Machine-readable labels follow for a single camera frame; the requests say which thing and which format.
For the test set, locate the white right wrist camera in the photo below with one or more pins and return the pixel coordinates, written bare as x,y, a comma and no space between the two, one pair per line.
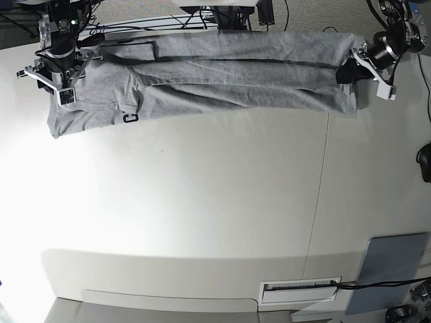
66,96

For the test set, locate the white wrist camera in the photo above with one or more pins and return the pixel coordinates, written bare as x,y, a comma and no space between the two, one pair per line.
386,91
66,96

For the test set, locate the black object at right edge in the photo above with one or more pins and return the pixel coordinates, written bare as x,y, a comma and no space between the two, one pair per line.
423,158

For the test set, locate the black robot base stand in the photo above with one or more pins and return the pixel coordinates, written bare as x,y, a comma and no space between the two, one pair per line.
226,14

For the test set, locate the grey T-shirt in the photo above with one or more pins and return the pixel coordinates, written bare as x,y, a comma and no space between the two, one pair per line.
199,73

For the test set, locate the white cable grommet box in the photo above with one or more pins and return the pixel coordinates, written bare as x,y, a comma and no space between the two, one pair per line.
296,292

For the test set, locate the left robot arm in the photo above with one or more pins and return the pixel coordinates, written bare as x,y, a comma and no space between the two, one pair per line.
401,33

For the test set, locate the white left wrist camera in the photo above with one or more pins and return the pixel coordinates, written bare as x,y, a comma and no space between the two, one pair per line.
386,91

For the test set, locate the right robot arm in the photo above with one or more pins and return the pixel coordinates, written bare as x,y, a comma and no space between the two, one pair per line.
61,22

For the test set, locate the blue-grey tablet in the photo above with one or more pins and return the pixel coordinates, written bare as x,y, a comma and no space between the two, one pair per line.
387,258

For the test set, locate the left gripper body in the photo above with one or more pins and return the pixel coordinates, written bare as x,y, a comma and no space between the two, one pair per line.
370,60

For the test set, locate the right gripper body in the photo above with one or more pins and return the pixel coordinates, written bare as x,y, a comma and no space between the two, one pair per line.
61,68

